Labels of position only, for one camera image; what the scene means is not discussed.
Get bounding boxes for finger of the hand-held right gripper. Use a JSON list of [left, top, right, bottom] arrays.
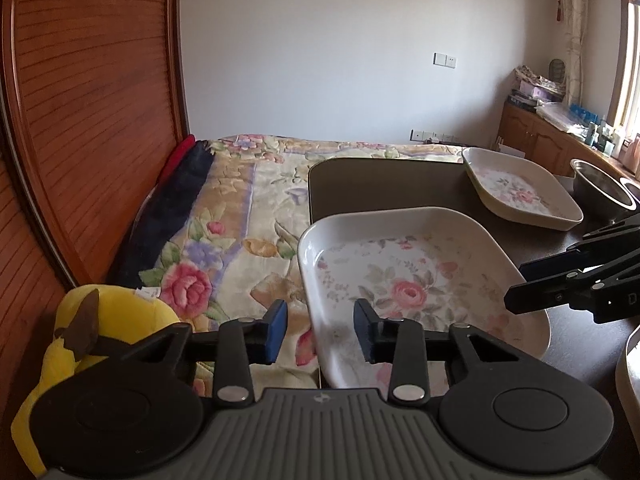
[[504, 255, 640, 325], [519, 214, 640, 283]]

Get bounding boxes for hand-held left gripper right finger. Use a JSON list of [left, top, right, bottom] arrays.
[[353, 299, 521, 407]]

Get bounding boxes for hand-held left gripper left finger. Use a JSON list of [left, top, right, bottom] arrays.
[[120, 300, 288, 409]]

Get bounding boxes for white floral square plate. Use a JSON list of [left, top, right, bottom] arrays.
[[461, 147, 585, 232], [297, 206, 551, 391]]

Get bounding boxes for floral blanket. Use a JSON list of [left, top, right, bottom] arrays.
[[137, 134, 466, 396]]

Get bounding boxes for white dish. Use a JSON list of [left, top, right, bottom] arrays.
[[614, 324, 640, 461]]

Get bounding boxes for wooden cabinet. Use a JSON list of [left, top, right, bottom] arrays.
[[499, 102, 640, 178]]

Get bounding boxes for row of small bottles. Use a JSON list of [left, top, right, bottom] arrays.
[[570, 105, 640, 161]]

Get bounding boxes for clear plastic bags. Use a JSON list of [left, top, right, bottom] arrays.
[[535, 102, 591, 136]]

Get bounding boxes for yellow plush toy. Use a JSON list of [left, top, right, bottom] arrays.
[[11, 284, 183, 476]]

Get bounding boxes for dark blue cloth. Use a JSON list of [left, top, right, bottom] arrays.
[[107, 140, 216, 291]]

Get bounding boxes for stack of books and papers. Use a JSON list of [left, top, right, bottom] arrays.
[[509, 64, 568, 111]]

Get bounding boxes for red cloth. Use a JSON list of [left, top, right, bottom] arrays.
[[159, 134, 197, 186]]

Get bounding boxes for window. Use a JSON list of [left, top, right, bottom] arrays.
[[607, 0, 640, 136]]

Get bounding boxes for patterned curtain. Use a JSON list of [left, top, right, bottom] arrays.
[[552, 0, 591, 106]]

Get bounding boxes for wall outlet strip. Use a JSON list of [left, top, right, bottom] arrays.
[[410, 130, 460, 143]]

